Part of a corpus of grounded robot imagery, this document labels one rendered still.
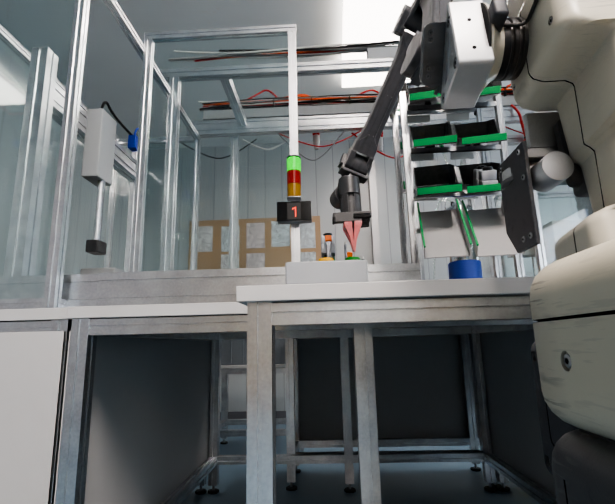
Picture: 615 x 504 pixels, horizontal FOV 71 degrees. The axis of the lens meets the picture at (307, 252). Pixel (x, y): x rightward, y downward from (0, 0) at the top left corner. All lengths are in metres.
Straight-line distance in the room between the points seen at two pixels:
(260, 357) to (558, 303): 0.57
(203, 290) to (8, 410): 0.56
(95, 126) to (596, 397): 1.93
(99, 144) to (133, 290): 0.87
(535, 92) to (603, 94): 0.10
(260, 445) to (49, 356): 0.68
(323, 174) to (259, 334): 4.35
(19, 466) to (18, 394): 0.17
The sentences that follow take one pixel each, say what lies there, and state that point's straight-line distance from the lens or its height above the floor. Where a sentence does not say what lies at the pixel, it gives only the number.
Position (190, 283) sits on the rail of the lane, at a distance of 1.22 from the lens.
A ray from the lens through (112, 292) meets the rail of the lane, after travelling 1.30.
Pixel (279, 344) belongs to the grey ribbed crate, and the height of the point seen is 0.76.
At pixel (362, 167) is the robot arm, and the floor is 1.22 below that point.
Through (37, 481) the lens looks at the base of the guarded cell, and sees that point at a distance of 1.34.
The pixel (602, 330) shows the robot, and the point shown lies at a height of 0.76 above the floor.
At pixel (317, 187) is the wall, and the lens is 5.03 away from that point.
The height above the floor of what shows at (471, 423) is 0.26.
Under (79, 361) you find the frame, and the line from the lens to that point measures 1.25.
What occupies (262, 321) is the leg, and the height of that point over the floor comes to 0.79.
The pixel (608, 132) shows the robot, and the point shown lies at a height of 1.00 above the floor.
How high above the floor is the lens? 0.75
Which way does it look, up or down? 12 degrees up
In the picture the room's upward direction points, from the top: 1 degrees counter-clockwise
